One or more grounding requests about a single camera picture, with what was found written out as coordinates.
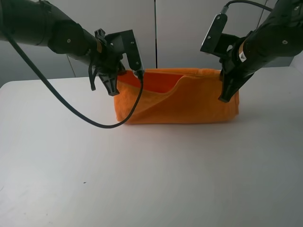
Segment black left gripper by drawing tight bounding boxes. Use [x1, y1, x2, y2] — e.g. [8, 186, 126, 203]
[89, 29, 125, 96]

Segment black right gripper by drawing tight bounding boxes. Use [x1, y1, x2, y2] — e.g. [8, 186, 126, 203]
[219, 37, 256, 102]

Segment orange terry towel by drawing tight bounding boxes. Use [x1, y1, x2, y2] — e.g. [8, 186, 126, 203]
[127, 68, 240, 124]

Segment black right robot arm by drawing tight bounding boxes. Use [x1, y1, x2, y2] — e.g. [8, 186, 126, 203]
[219, 0, 303, 103]

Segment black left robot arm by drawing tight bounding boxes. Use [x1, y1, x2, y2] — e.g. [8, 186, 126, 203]
[0, 0, 124, 96]

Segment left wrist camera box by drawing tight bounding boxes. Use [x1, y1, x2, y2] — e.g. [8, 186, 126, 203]
[105, 30, 144, 78]

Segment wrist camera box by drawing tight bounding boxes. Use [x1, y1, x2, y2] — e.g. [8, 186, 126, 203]
[200, 13, 239, 58]
[105, 30, 144, 78]

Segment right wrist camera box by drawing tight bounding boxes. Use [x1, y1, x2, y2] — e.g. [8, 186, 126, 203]
[200, 13, 239, 58]

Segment black right camera cable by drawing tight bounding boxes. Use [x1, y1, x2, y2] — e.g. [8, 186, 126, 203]
[220, 0, 274, 15]

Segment black camera cable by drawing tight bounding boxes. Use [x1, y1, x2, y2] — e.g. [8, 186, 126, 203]
[220, 0, 274, 15]
[0, 23, 145, 129]

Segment black left camera cable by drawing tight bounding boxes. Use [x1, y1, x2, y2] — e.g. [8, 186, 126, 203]
[0, 23, 145, 129]

